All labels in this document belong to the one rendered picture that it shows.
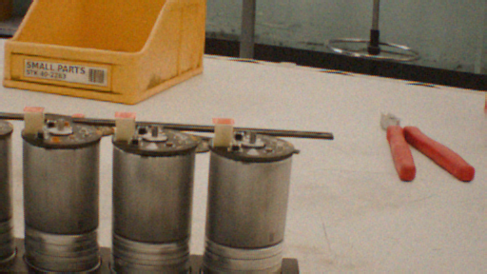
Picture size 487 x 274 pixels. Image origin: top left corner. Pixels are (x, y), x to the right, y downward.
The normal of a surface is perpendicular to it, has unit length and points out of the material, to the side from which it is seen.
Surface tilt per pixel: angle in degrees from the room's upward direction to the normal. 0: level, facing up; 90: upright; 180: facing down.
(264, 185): 90
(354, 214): 0
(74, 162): 90
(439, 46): 90
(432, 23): 90
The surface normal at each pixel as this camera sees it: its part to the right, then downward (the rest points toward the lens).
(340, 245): 0.05, -0.97
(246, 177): -0.17, 0.23
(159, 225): 0.18, 0.25
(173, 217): 0.58, 0.23
